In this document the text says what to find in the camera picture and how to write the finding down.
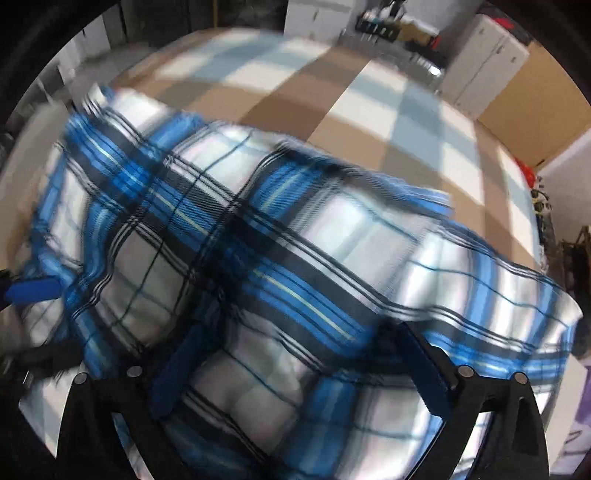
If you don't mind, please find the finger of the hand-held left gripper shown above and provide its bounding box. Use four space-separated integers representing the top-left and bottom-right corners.
0 276 63 305
0 342 84 384

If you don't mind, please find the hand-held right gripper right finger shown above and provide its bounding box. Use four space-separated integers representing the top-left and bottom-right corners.
398 323 550 480

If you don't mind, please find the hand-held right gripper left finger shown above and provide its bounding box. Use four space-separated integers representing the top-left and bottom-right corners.
55 323 218 480

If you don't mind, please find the blue plaid shirt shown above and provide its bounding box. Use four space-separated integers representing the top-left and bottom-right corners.
18 85 583 480

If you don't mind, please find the grey upholstered bed board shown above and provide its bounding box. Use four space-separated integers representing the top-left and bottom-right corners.
540 355 585 480

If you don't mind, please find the wooden door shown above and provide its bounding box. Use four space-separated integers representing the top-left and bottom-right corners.
475 41 591 169

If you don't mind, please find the checked bed sheet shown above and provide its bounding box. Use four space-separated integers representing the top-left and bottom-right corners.
0 25 550 416

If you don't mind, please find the silver suitcase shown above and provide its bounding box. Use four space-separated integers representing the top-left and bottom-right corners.
406 51 446 86

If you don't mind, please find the white two-door cabinet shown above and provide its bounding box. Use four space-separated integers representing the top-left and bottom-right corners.
443 14 531 116

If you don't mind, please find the brown cardboard box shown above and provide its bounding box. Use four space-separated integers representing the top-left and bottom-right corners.
397 18 439 47

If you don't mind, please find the white desk with drawers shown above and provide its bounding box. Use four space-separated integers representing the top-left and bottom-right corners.
284 0 365 44

